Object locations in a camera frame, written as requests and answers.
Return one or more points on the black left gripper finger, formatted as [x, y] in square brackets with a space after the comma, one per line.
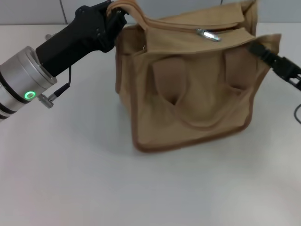
[118, 20]
[104, 4]

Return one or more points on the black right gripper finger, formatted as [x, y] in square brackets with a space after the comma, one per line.
[258, 50]
[296, 83]

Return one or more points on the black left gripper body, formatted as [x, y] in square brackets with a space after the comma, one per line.
[80, 37]

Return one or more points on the silver metal zipper pull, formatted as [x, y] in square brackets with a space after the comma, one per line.
[209, 35]

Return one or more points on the khaki canvas food bag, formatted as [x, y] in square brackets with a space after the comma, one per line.
[200, 106]

